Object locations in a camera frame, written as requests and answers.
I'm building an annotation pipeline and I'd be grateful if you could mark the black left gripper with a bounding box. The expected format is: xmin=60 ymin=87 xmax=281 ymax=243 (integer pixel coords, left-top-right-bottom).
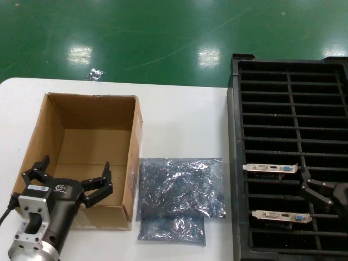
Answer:
xmin=21 ymin=154 xmax=114 ymax=252

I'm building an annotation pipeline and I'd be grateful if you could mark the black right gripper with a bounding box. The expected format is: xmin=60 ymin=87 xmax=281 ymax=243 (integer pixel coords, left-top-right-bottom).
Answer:
xmin=299 ymin=165 xmax=348 ymax=216

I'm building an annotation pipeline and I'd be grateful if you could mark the graphics card with metal bracket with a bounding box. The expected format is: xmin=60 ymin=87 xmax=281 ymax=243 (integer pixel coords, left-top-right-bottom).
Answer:
xmin=243 ymin=163 xmax=299 ymax=180
xmin=251 ymin=209 xmax=312 ymax=224

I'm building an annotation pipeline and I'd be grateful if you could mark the dark translucent antistatic bag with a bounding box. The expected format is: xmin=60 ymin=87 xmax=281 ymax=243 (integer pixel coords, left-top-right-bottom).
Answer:
xmin=135 ymin=157 xmax=227 ymax=219

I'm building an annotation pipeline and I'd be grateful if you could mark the brown cardboard box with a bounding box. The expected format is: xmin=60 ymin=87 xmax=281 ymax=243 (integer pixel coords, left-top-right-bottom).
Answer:
xmin=9 ymin=92 xmax=144 ymax=231

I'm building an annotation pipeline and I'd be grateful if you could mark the black slotted plastic container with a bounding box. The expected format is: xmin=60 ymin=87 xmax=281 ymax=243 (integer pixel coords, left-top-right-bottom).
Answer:
xmin=227 ymin=53 xmax=348 ymax=261

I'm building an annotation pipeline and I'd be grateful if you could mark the crumpled foil scrap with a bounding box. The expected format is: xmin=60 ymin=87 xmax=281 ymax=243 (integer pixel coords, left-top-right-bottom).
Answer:
xmin=86 ymin=67 xmax=105 ymax=82

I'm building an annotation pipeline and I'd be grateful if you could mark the crinkled grey antistatic bag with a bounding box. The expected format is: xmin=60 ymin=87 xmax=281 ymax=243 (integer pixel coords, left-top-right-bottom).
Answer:
xmin=138 ymin=214 xmax=206 ymax=247

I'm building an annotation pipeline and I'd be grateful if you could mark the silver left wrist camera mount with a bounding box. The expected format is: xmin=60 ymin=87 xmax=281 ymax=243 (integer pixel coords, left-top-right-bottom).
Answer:
xmin=13 ymin=184 xmax=54 ymax=245

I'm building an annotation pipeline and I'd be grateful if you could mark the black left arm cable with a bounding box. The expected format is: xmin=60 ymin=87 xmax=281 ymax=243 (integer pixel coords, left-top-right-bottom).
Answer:
xmin=0 ymin=192 xmax=20 ymax=229

